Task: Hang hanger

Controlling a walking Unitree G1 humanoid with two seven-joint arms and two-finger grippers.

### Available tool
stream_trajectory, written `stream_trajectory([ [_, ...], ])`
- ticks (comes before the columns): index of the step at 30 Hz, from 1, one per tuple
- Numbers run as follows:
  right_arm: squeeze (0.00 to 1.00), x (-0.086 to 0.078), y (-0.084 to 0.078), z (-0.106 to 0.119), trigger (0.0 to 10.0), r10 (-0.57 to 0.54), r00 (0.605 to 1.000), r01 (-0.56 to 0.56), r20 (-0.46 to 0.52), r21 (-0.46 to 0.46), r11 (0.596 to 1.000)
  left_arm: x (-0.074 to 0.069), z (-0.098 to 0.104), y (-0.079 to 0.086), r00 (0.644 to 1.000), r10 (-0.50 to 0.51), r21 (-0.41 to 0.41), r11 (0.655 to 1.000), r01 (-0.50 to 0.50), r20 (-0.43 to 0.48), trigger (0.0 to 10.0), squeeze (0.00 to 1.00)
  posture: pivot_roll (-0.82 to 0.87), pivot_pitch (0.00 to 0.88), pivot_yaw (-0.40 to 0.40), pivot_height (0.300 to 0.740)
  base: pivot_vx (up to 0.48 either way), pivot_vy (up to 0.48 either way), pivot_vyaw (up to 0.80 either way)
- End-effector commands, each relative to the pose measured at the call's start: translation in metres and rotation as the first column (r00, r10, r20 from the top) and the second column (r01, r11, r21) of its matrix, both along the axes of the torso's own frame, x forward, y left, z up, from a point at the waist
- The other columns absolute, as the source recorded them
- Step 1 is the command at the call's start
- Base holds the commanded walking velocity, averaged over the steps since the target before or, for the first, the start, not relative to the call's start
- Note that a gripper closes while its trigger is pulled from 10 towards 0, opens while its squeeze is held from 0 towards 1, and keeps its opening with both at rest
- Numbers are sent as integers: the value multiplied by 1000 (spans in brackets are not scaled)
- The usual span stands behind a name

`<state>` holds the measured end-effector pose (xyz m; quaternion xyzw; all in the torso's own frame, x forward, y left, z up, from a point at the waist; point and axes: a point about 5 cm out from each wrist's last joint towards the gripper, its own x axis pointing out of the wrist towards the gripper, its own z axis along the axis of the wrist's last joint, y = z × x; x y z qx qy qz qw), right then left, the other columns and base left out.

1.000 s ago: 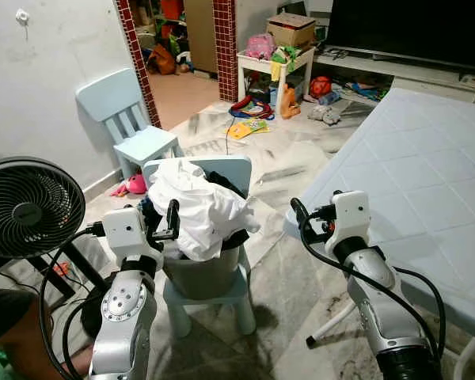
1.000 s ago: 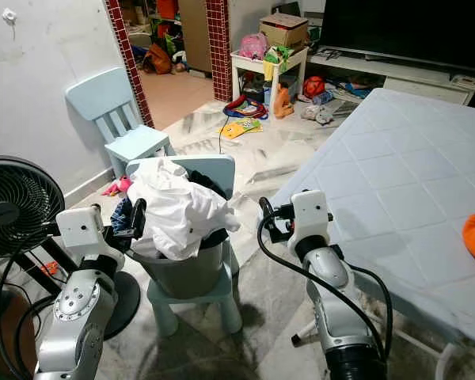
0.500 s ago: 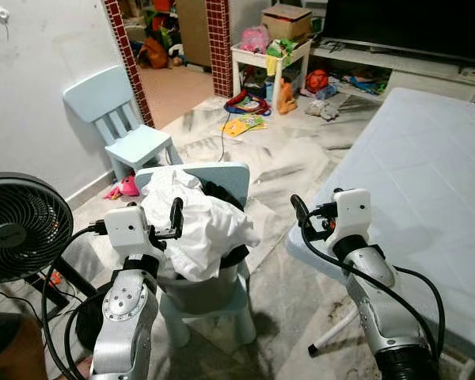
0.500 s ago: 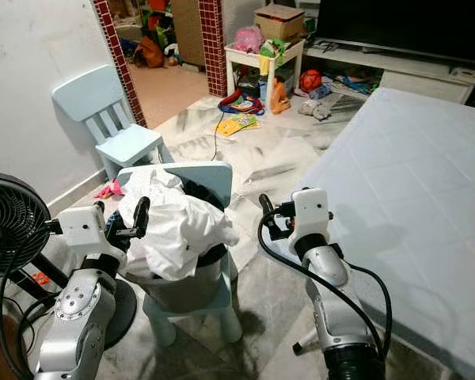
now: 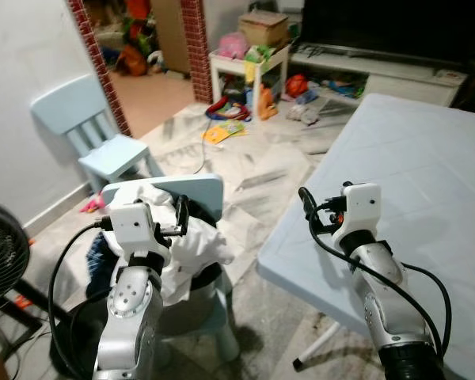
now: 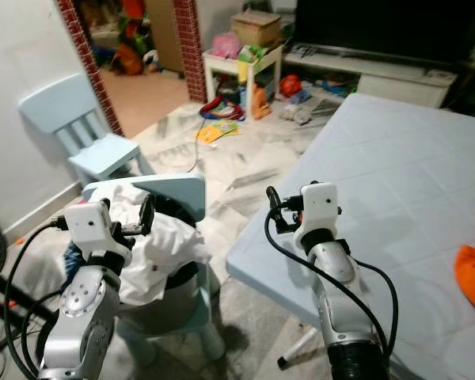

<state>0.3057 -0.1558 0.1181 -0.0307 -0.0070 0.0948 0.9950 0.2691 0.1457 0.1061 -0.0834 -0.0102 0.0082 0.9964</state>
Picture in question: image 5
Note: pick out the red ball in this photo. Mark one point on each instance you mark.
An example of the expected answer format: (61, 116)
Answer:
(297, 85)

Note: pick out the white television console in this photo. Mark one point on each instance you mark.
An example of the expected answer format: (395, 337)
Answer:
(404, 83)

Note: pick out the white toy shelf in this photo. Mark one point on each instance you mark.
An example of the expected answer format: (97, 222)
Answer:
(253, 75)

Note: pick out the pink toy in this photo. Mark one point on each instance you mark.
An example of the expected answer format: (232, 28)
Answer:
(231, 45)

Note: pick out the white folding table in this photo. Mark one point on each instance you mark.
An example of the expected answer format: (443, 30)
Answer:
(412, 198)

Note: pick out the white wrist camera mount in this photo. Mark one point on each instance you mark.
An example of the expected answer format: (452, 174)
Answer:
(133, 229)
(358, 210)

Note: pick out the black flat television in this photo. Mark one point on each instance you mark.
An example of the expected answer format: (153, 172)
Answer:
(396, 28)

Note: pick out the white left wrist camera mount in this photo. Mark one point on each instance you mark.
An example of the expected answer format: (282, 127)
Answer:
(133, 229)

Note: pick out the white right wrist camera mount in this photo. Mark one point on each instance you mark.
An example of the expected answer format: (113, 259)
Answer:
(358, 210)

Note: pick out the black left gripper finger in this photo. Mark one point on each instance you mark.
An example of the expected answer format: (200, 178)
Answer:
(182, 215)

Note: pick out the colourful picture book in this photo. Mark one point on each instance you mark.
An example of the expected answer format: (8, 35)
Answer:
(224, 131)

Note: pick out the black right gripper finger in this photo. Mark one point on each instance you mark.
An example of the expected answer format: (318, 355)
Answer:
(308, 202)

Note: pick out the black floor fan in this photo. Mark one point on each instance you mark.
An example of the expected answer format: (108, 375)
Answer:
(0, 253)

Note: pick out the light blue kids chair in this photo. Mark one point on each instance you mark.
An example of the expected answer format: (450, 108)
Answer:
(206, 186)
(111, 154)

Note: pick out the brown cardboard box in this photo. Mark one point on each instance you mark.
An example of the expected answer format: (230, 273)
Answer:
(263, 28)

